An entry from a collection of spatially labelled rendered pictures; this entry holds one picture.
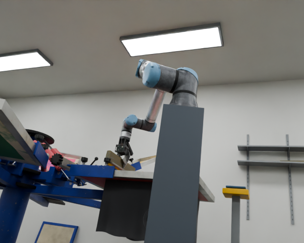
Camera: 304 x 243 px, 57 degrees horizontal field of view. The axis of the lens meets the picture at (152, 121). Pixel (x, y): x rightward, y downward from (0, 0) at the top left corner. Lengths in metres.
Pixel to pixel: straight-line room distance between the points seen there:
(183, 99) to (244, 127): 2.82
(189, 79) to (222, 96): 2.98
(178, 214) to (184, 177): 0.14
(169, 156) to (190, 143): 0.11
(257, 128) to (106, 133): 2.32
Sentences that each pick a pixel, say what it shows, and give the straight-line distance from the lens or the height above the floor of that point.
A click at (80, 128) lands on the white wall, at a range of 4.96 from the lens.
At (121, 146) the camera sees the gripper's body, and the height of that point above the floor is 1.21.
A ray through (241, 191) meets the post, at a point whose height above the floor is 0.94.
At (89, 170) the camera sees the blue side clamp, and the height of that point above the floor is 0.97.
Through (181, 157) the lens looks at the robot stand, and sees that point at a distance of 1.13.
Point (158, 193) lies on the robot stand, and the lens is 1.10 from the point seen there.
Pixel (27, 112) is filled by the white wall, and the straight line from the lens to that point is 5.96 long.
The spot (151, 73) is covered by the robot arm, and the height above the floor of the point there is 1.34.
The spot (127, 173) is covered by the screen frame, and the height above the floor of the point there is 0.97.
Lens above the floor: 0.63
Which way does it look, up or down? 24 degrees up
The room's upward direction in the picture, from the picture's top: 9 degrees clockwise
